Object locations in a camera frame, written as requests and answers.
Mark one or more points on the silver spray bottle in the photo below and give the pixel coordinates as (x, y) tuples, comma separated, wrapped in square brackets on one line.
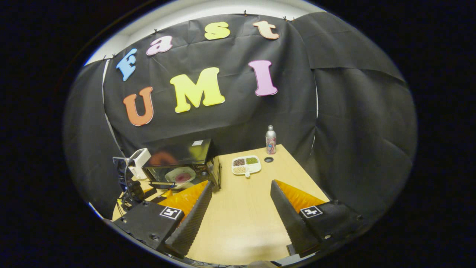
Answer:
[(271, 141)]

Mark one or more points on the black electric oven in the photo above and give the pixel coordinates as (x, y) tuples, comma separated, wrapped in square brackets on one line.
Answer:
[(186, 152)]

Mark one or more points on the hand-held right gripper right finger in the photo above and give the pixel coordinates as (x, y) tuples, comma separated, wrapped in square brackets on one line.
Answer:
[(288, 219)]

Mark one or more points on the white square plate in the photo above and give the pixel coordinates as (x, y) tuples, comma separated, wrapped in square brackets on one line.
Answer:
[(171, 174)]

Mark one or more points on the white divided bean tray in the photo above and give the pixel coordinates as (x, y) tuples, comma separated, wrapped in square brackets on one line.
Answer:
[(245, 165)]

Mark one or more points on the pink round food slice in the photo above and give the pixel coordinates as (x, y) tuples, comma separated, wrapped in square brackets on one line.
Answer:
[(183, 177)]

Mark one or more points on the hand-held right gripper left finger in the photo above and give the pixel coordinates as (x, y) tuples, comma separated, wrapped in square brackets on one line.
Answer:
[(193, 223)]

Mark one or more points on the white toaster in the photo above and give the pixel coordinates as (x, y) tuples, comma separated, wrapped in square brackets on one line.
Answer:
[(139, 160)]

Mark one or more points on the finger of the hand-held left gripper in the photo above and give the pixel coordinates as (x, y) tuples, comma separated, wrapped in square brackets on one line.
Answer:
[(150, 195)]

